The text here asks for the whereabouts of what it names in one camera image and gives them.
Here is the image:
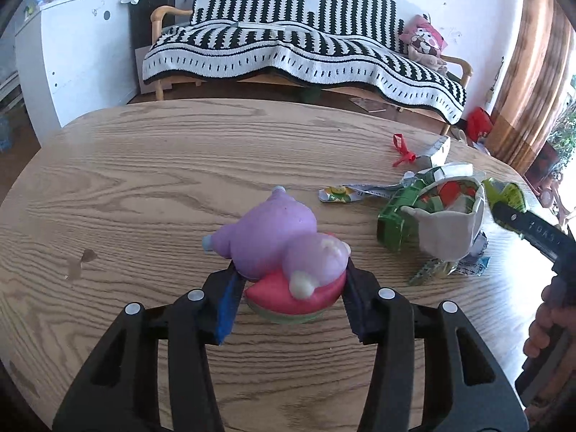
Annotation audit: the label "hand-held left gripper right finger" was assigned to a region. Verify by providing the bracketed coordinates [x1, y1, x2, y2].
[343, 258, 529, 432]

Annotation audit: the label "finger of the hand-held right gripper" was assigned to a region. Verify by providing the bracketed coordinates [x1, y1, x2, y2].
[492, 202, 570, 262]

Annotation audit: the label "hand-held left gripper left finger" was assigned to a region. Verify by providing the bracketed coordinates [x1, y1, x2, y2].
[51, 263, 246, 432]

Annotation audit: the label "green snack packet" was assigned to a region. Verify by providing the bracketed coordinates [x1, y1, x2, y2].
[483, 177, 528, 219]

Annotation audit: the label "purple squishy toy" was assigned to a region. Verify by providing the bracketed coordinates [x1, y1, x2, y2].
[202, 185, 352, 325]

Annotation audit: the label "person's right hand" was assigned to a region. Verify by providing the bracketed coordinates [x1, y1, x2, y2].
[523, 274, 576, 361]

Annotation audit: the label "blue white wrapper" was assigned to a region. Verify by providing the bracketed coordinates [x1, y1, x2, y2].
[461, 233, 492, 276]

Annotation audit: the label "potted plant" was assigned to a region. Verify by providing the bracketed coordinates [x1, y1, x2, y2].
[546, 80, 576, 199]

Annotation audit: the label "green carton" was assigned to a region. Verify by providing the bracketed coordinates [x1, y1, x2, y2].
[377, 166, 435, 253]

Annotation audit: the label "red bag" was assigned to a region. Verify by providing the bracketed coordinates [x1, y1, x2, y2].
[465, 107, 494, 141]

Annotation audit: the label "yellow green wrapper strip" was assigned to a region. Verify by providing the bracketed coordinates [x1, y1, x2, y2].
[319, 184, 393, 204]

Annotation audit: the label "white grey carton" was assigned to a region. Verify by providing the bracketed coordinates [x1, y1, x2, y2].
[418, 136, 451, 168]

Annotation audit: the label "red ribbon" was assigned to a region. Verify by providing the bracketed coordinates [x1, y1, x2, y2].
[391, 134, 419, 168]

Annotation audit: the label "brown curtain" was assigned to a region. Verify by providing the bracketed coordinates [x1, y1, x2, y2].
[488, 0, 576, 181]

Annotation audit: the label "flat cardboard piece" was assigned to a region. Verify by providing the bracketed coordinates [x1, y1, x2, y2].
[350, 96, 397, 114]

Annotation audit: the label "pink plush toy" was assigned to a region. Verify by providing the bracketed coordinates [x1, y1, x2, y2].
[400, 14, 450, 76]

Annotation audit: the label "leaning cardboard sheet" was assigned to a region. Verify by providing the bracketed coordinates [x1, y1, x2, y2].
[135, 46, 157, 86]

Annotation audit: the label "sofa with striped blanket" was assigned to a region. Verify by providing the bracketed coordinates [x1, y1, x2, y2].
[143, 0, 467, 124]

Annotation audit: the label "flat white book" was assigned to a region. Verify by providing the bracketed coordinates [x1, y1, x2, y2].
[236, 21, 289, 33]

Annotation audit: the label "water bottles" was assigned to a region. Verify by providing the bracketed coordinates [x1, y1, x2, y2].
[0, 112, 13, 152]

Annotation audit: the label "white cabinet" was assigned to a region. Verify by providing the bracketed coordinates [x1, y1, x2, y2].
[15, 0, 152, 129]

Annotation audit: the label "wooden sofa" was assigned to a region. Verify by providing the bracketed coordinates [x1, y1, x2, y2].
[150, 4, 474, 138]

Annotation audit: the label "black cabinet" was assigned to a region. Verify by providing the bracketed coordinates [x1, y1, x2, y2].
[130, 0, 176, 96]

